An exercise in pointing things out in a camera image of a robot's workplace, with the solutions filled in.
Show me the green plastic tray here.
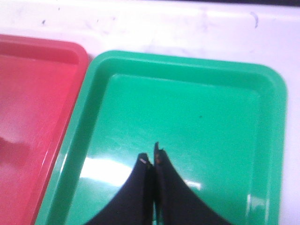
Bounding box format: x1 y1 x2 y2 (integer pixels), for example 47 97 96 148
36 51 287 225

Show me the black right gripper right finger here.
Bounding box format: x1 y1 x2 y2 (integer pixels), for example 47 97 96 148
153 142 230 225

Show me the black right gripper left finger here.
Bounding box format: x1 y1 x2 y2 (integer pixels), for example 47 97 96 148
86 153 155 225

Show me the red plastic tray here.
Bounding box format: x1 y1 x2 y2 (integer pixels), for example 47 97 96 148
0 35 89 225

